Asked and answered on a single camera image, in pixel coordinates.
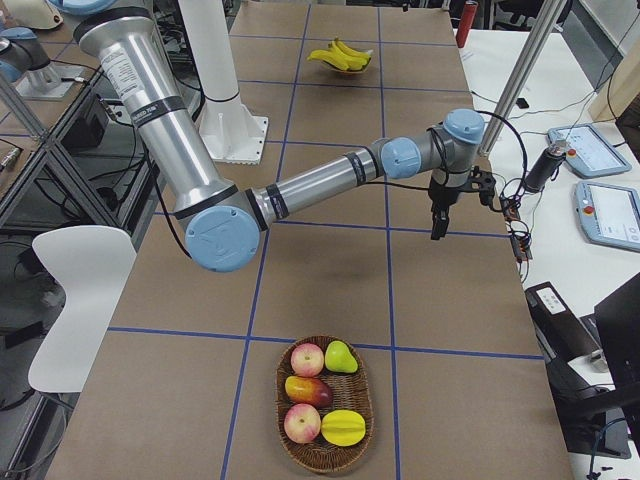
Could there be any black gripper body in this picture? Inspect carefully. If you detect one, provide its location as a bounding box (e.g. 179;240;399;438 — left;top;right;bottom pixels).
428;182;462;215

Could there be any yellow banana front bottom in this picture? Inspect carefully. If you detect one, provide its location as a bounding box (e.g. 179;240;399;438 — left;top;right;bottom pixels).
306;49;346;72

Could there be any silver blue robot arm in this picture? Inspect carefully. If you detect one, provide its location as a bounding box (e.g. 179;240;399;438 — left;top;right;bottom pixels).
1;26;51;83
57;1;485;273

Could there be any grey square plate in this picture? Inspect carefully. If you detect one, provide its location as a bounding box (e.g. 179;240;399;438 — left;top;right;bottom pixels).
314;49;373;75

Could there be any woven wicker fruit basket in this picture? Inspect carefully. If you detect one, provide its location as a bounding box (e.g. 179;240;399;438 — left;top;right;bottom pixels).
276;335;374;474

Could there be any black water bottle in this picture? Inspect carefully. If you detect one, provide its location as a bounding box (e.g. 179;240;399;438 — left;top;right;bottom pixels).
524;141;567;193

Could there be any teach pendant far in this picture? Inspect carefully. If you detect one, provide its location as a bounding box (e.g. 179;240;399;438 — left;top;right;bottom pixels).
547;124;631;179

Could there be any teach pendant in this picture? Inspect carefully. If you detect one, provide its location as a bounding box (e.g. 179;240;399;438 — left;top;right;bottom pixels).
547;124;631;179
574;181;639;252

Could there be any black box with label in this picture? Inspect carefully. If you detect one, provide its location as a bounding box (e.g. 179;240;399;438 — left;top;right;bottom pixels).
525;282;600;361

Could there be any teach pendant near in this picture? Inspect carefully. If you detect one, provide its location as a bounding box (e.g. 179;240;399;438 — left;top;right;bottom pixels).
574;181;639;252

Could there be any green pear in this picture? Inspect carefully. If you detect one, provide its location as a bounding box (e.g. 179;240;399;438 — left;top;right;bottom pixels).
324;340;358;374

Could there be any red cylinder bottle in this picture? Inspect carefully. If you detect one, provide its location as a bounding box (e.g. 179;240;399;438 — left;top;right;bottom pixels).
455;0;478;49

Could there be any red apple upper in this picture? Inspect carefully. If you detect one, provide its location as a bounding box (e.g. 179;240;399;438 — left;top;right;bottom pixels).
290;342;324;378

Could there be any red apple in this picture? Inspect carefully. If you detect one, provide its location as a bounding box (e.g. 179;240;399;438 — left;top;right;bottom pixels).
283;403;321;444
290;342;324;378

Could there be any black computer monitor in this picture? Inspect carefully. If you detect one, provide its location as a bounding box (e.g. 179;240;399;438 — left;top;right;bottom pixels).
594;274;639;405

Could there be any orange red mango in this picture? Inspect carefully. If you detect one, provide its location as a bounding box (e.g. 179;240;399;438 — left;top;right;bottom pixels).
285;376;333;408

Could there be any yellow star fruit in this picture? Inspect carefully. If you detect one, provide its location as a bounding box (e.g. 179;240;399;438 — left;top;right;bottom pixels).
321;409;366;447

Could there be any red apple lower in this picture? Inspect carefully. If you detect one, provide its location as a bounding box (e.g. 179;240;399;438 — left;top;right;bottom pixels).
283;403;321;444

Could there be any white chair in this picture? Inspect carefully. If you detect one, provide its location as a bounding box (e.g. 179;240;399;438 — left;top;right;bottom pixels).
28;225;136;394

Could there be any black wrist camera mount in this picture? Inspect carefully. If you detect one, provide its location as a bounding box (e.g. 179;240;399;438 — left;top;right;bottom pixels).
460;166;496;209

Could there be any black camera cable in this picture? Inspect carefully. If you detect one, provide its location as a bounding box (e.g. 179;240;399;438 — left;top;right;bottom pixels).
474;110;529;211

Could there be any aluminium frame post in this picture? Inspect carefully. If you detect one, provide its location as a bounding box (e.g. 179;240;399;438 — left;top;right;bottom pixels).
479;0;568;157

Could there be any white pedestal column base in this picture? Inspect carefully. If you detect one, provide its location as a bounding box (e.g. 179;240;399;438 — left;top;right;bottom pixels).
179;0;269;165

